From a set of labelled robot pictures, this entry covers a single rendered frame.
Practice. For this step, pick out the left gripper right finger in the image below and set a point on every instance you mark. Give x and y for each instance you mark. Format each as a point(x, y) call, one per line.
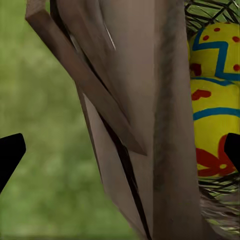
point(232, 149)

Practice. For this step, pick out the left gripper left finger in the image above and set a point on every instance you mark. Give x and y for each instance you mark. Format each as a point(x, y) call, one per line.
point(12, 149)

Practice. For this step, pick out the wicker basket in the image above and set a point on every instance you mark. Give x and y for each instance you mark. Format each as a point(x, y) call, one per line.
point(130, 63)

